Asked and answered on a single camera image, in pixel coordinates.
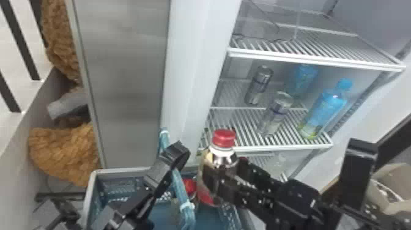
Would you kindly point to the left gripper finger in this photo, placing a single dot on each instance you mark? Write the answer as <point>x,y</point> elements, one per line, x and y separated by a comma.
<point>168,167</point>

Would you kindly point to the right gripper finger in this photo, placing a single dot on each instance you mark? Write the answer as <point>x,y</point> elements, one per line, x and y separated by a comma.
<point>260,175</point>
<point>237,191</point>

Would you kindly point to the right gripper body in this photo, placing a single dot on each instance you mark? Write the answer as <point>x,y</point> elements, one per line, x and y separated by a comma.
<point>297,204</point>

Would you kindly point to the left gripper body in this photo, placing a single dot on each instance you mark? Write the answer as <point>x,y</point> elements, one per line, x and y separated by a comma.
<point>128,215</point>

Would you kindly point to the red capped bottle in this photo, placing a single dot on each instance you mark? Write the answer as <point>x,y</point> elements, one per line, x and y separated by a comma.
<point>221,154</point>
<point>189,187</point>

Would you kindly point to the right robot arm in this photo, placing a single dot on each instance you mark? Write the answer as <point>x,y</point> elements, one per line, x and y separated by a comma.
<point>356,220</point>

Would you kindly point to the blue basket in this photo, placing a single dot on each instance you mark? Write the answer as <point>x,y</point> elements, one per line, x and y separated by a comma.
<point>118,189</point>

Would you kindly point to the silver can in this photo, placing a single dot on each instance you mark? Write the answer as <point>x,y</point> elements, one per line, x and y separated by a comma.
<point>257,86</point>
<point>275,113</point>

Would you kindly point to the brown towel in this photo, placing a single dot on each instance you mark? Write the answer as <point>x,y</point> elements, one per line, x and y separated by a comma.
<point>59,38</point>
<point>64,154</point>

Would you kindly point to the blue bottle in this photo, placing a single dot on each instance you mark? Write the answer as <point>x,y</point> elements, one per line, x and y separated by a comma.
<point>323,110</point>
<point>301,79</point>

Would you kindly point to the white fridge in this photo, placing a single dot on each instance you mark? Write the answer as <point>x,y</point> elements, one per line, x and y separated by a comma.
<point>128,80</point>

